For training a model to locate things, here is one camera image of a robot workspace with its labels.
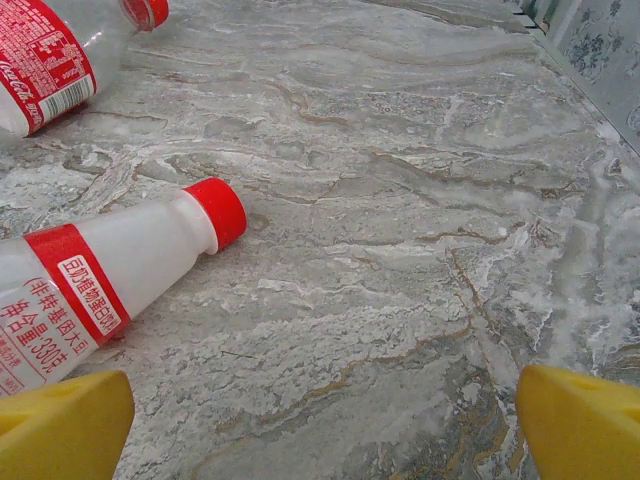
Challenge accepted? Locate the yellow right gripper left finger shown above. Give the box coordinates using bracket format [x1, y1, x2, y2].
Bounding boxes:
[0, 369, 136, 480]

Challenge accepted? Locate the white soy milk bottle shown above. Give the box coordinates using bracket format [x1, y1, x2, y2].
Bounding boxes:
[0, 177, 249, 401]

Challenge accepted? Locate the clear Coca-Cola bottle red label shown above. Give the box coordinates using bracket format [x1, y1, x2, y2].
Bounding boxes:
[0, 0, 171, 139]

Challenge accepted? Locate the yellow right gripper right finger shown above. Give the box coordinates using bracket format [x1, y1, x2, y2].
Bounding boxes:
[514, 363, 640, 480]

